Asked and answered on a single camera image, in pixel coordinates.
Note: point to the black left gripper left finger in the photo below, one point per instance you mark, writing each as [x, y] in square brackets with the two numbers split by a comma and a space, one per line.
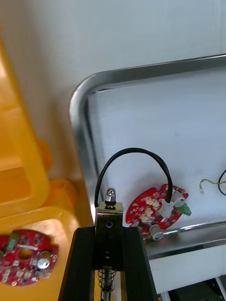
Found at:
[78, 263]

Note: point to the round red circuit board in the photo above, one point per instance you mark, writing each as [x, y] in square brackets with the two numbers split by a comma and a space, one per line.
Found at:
[153, 211]
[24, 257]

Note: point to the yellow-orange plastic bin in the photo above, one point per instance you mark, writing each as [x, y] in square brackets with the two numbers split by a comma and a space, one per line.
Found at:
[16, 141]
[58, 235]

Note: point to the steel tray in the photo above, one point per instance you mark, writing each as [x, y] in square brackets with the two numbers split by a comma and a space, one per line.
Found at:
[81, 131]

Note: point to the white sheet tray liner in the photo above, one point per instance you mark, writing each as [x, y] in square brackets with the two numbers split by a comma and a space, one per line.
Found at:
[153, 141]

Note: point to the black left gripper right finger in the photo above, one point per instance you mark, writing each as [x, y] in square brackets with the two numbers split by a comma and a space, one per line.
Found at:
[136, 265]

